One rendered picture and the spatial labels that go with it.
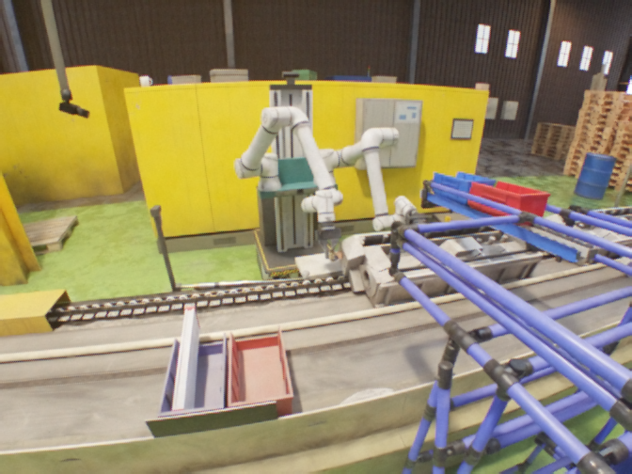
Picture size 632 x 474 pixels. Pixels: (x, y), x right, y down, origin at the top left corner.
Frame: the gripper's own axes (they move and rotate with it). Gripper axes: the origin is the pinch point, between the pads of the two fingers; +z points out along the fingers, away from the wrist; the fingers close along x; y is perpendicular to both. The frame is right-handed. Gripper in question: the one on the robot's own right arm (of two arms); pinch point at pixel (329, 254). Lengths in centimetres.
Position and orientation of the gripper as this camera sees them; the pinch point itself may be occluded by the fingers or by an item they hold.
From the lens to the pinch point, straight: 157.0
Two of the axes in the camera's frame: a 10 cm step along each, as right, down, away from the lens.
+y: 2.0, 0.0, -9.8
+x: 9.7, -1.0, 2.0
